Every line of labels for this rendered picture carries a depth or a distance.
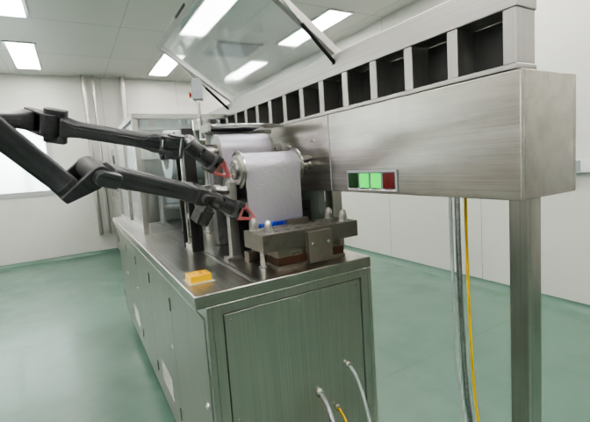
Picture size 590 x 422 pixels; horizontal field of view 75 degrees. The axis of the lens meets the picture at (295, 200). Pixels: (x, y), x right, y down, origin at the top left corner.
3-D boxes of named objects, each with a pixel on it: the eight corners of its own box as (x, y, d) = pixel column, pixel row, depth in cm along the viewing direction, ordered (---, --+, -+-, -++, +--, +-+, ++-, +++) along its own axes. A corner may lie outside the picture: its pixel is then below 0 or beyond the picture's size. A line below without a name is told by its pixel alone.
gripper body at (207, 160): (213, 173, 138) (197, 160, 134) (204, 169, 146) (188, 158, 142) (224, 158, 139) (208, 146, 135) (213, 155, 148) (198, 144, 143)
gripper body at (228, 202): (238, 219, 137) (219, 211, 134) (227, 217, 146) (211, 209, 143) (245, 203, 138) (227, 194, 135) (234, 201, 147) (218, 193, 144)
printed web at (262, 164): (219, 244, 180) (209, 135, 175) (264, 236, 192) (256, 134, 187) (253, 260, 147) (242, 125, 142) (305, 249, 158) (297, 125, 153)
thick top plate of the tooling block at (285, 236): (244, 246, 141) (243, 230, 140) (333, 230, 160) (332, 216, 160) (263, 253, 127) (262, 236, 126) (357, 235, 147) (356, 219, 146)
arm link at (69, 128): (39, 141, 124) (39, 108, 121) (46, 139, 129) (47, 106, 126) (176, 163, 134) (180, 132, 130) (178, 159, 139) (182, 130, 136)
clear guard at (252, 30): (161, 46, 214) (161, 46, 215) (233, 101, 237) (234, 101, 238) (226, -48, 124) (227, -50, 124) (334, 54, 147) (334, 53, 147)
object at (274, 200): (249, 231, 146) (246, 182, 144) (302, 222, 157) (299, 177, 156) (250, 231, 145) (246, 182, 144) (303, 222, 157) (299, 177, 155)
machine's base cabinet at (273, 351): (126, 318, 337) (116, 221, 329) (199, 300, 369) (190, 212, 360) (228, 574, 120) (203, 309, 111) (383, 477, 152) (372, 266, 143)
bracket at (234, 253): (222, 259, 153) (215, 182, 150) (237, 256, 157) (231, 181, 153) (226, 261, 149) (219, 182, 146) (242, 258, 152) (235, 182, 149)
